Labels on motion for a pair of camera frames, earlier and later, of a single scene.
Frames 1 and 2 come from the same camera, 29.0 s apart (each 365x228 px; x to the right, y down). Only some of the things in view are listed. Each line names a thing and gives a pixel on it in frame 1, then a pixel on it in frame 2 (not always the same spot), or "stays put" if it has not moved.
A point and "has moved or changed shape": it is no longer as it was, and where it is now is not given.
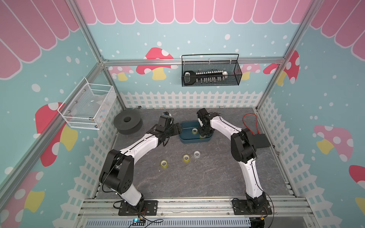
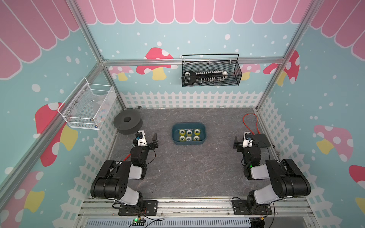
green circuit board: x=138 y=222 stays put
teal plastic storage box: x=187 y=136 has moved or changed shape
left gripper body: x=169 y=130 to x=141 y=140
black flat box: x=259 y=140 stays put
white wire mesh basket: x=87 y=107 stays put
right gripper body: x=203 y=131 to x=244 y=145
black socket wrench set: x=190 y=77 stays put
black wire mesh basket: x=210 y=70 stays put
